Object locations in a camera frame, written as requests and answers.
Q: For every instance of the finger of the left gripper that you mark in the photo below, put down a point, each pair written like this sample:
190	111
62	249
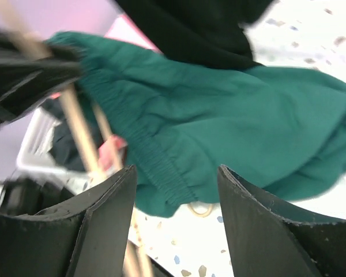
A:
24	83

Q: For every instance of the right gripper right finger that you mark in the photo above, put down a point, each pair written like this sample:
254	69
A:
269	237

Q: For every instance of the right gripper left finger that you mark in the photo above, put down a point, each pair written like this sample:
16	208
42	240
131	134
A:
85	235

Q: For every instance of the beige wooden hanger front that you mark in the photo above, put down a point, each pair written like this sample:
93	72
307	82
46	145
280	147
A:
137	262

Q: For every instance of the teal green shorts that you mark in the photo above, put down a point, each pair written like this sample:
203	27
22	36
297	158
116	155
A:
282	129

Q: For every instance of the black shorts on hanger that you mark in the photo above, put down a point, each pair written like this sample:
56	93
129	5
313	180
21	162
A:
204	32

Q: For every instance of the white laundry basket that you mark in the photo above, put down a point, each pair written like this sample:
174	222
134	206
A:
34	159

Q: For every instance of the dark navy garment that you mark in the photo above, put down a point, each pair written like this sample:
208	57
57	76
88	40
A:
63	150

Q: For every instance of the pink garment in basket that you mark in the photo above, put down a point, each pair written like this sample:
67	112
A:
106	160

